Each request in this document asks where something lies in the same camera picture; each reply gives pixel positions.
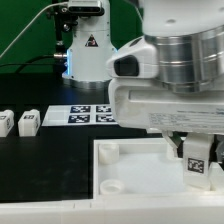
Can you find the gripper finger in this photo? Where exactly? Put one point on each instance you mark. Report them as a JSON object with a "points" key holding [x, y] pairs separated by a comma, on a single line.
{"points": [[220, 148]]}

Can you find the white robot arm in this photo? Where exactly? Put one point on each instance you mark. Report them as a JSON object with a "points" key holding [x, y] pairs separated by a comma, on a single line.
{"points": [[168, 80]]}

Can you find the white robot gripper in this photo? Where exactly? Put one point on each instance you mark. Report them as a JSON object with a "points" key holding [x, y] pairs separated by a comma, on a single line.
{"points": [[139, 103]]}

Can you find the white square table top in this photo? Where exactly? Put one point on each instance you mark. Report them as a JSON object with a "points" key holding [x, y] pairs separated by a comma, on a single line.
{"points": [[143, 167]]}

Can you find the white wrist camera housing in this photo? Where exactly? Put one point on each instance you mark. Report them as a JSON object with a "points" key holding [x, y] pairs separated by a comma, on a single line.
{"points": [[136, 59]]}

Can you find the paper sheet with fiducial tags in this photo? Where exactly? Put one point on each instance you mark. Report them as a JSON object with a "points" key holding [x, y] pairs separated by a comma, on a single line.
{"points": [[78, 115]]}

